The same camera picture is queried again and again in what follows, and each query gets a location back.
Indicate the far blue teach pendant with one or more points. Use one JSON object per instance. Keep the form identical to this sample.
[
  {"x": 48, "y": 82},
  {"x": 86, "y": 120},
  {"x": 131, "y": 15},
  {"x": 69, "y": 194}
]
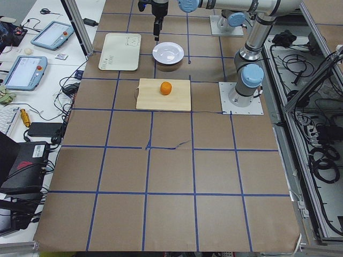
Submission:
[{"x": 53, "y": 36}]

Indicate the near blue teach pendant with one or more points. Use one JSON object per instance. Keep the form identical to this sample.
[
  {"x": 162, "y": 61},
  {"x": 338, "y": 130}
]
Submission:
[{"x": 26, "y": 73}]

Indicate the black router box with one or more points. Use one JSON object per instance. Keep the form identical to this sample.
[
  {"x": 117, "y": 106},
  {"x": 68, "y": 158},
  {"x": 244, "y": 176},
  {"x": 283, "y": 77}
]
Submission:
[{"x": 22, "y": 166}]

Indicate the bamboo cutting board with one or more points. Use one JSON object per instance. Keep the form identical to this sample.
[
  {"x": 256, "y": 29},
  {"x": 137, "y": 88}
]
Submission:
[{"x": 150, "y": 96}]

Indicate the black scissors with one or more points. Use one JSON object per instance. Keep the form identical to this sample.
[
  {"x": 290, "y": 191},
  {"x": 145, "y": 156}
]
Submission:
[{"x": 45, "y": 11}]

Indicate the gold metal cylinder tool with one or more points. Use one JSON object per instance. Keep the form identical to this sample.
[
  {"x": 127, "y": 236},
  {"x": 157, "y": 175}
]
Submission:
[{"x": 25, "y": 118}]

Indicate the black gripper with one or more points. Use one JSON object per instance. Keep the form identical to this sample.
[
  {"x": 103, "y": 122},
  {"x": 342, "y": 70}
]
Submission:
[{"x": 158, "y": 9}]

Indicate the black power adapter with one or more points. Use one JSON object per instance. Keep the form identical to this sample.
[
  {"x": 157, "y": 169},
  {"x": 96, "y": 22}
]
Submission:
[{"x": 90, "y": 22}]

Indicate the black flat power brick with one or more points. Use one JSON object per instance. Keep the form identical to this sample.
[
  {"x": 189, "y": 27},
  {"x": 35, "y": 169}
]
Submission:
[{"x": 39, "y": 129}]

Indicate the white round plate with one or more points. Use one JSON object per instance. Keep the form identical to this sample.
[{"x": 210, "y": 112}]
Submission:
[{"x": 168, "y": 53}]

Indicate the small printed card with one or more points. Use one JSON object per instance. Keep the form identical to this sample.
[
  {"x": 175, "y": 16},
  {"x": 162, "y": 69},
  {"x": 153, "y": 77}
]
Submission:
[{"x": 61, "y": 56}]

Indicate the white keyboard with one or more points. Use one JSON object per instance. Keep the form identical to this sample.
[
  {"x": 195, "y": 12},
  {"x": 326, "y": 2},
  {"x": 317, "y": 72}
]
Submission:
[{"x": 9, "y": 116}]

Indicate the blue teach pendant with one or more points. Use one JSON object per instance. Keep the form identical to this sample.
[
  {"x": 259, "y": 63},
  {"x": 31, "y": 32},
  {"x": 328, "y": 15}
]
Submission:
[
  {"x": 26, "y": 73},
  {"x": 53, "y": 36}
]

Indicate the green plush toy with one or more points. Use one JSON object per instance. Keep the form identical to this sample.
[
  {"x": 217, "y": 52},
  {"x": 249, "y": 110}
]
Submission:
[{"x": 6, "y": 96}]

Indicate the orange fruit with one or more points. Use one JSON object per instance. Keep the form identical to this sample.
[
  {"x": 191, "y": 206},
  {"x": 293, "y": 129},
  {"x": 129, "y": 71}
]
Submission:
[{"x": 165, "y": 88}]

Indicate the aluminium frame post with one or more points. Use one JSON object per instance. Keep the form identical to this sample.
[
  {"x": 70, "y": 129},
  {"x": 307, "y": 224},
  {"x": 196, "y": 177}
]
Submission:
[{"x": 74, "y": 16}]

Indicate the metal cable tray frame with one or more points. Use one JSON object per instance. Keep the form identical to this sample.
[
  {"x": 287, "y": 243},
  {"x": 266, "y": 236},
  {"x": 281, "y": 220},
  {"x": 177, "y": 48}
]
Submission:
[{"x": 304, "y": 60}]

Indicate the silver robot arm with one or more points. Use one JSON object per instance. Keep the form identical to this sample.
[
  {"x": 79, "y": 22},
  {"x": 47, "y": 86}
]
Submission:
[
  {"x": 266, "y": 11},
  {"x": 235, "y": 18}
]

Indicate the cream bear tray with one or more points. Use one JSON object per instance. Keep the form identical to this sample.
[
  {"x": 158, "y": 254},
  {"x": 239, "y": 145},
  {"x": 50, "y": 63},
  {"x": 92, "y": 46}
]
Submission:
[{"x": 120, "y": 52}]

